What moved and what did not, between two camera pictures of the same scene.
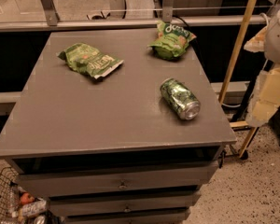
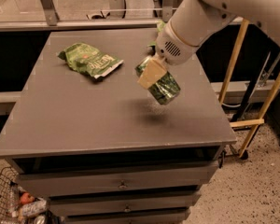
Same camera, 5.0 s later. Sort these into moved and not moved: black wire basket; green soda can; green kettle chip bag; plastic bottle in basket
Moved: green soda can
Not moved: black wire basket; green kettle chip bag; plastic bottle in basket
